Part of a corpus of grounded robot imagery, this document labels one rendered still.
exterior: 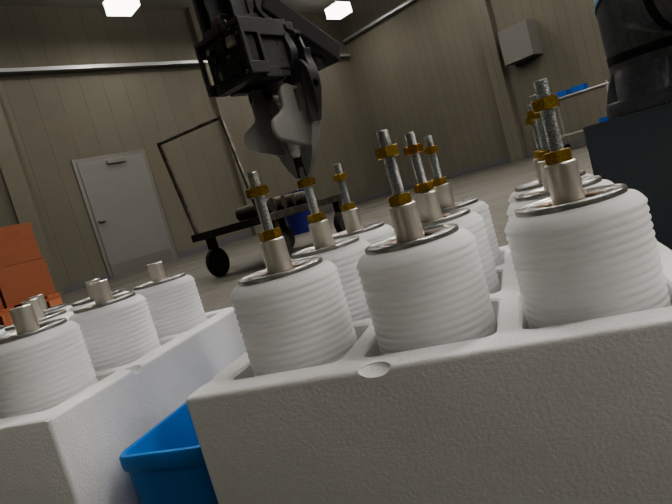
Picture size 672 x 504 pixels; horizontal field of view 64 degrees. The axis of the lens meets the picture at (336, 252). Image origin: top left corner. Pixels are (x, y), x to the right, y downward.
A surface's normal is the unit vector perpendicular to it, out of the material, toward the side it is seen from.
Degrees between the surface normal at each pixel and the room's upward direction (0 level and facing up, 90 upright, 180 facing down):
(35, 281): 90
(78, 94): 90
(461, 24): 90
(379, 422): 90
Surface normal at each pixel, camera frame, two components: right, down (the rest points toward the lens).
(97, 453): 0.92, -0.23
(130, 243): 0.65, -0.11
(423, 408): -0.31, 0.18
